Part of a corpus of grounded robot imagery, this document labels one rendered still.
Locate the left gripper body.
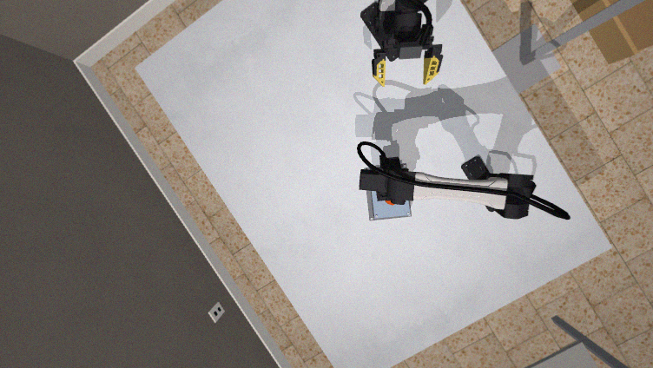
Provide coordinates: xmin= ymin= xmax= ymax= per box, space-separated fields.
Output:
xmin=376 ymin=191 xmax=390 ymax=201

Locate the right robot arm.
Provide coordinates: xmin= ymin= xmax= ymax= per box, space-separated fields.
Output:
xmin=360 ymin=0 xmax=433 ymax=62

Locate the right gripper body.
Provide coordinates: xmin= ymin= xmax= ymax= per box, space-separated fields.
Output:
xmin=372 ymin=13 xmax=443 ymax=76

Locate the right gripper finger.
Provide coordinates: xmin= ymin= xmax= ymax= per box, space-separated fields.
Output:
xmin=373 ymin=59 xmax=386 ymax=87
xmin=423 ymin=56 xmax=439 ymax=84

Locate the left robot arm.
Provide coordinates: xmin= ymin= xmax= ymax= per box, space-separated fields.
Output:
xmin=359 ymin=154 xmax=534 ymax=220

